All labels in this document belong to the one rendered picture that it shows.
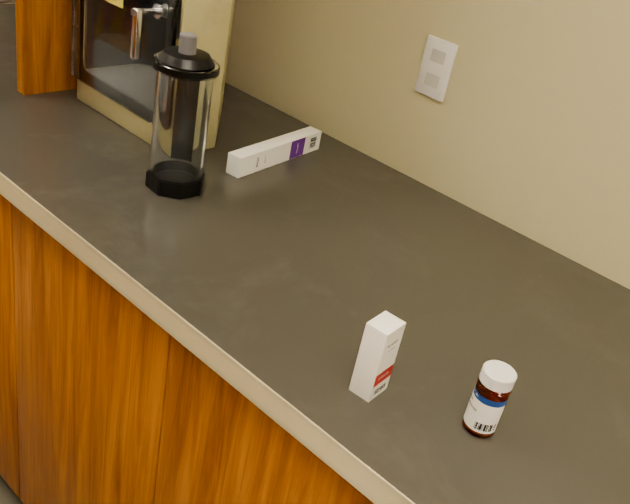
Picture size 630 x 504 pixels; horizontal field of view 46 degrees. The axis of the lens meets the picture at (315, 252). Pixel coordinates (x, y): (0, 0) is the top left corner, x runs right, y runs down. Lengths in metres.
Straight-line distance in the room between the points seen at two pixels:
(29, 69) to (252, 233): 0.66
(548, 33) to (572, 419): 0.69
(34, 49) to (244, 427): 0.95
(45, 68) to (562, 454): 1.25
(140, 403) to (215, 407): 0.20
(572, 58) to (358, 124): 0.50
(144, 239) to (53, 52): 0.63
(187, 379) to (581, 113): 0.81
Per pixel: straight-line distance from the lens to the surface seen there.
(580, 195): 1.42
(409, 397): 0.95
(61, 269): 1.31
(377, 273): 1.18
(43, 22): 1.65
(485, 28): 1.46
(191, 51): 1.23
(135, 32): 1.36
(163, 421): 1.20
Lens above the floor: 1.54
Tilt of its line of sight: 30 degrees down
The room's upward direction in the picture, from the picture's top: 12 degrees clockwise
